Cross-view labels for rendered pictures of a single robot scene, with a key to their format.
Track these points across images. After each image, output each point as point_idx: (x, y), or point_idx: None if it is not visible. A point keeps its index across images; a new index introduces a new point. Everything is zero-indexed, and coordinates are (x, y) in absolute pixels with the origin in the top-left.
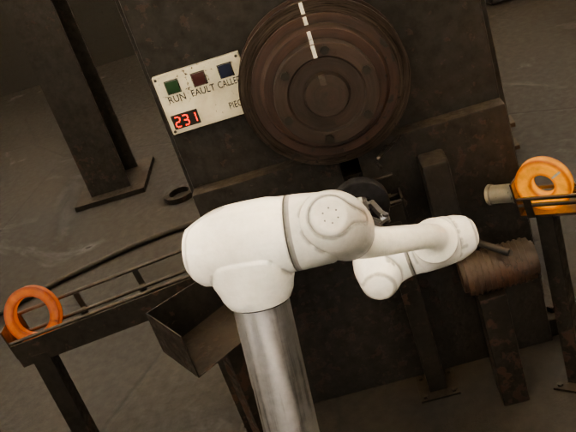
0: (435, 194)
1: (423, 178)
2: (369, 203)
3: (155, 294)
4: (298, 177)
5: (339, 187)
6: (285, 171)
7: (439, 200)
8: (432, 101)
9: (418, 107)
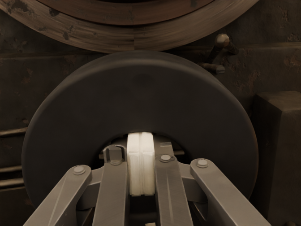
0: (285, 168)
1: (261, 134)
2: (184, 173)
3: None
4: (42, 79)
5: (71, 73)
6: (18, 63)
7: (288, 181)
8: (294, 14)
9: (270, 18)
